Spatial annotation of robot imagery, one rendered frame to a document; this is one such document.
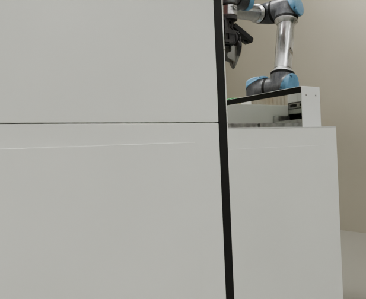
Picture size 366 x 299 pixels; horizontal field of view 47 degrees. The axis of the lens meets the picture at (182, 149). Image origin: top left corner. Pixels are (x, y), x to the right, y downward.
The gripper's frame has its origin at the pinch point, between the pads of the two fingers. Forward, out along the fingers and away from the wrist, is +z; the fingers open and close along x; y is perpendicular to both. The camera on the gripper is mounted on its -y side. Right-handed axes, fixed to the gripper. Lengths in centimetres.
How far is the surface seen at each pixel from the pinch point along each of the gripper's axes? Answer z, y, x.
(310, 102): 20.2, 1.1, 40.0
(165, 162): 36, 75, 66
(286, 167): 41, 21, 46
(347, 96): -4, -194, -84
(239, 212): 52, 40, 46
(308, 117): 25.2, 2.3, 39.9
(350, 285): 111, -78, -5
